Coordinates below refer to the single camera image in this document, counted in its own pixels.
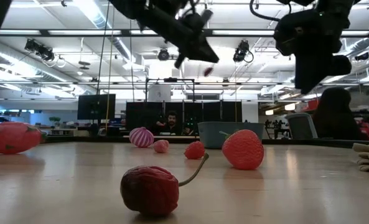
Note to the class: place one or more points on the black gantry frame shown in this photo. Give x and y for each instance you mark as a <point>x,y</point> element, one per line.
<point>147,90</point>

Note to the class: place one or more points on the small red raspberry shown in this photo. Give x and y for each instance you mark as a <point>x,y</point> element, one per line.
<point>195,150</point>

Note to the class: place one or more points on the person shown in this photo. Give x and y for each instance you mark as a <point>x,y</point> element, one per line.
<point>333,115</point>
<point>171,123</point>

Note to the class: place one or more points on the purple white striped ball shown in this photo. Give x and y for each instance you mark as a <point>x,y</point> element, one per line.
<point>141,137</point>

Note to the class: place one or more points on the silver ceiling duct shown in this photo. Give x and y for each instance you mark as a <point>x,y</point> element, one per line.
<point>97,18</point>

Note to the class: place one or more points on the black ceiling camera rig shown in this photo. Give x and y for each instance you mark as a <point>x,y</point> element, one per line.
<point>39,49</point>

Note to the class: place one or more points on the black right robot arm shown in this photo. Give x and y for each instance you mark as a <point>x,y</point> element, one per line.
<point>299,1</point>

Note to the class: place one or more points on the small potted plant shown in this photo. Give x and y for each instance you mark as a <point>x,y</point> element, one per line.
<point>54,119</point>

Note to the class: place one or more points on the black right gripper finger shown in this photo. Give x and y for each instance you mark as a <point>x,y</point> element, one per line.
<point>308,77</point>

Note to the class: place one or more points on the white cabinet box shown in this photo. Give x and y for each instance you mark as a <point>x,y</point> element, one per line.
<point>159,92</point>

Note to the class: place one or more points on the black partition panels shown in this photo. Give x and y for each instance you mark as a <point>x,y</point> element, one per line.
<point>140,115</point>

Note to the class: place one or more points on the large red strawberry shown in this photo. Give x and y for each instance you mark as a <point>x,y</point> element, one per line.
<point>243,150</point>

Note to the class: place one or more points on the black table edge frame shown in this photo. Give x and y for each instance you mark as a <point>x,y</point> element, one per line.
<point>78,139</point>

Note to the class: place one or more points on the dark red cherry with stem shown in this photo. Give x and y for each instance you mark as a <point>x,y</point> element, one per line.
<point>150,191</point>

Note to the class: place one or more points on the black overhead truss beam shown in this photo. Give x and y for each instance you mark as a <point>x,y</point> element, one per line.
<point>78,32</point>

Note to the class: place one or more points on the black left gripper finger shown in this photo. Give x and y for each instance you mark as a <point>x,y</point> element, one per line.
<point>180,61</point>
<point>206,53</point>

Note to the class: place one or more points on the teal bowl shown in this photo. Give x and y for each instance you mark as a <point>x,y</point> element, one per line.
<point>210,137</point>

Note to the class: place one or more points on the grey office chair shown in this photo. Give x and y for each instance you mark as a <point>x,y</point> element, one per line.
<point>300,126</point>

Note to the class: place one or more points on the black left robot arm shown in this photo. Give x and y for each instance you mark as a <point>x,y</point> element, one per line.
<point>153,15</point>

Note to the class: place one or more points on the black monitor screen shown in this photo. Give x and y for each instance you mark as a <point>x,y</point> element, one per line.
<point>91,107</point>

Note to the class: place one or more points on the pink dragon fruit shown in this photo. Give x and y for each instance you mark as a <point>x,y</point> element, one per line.
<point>11,137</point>

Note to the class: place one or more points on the black dome ceiling camera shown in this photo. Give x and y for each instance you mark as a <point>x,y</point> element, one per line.
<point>163,54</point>

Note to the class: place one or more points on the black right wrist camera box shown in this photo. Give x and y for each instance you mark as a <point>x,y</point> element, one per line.
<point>285,39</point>

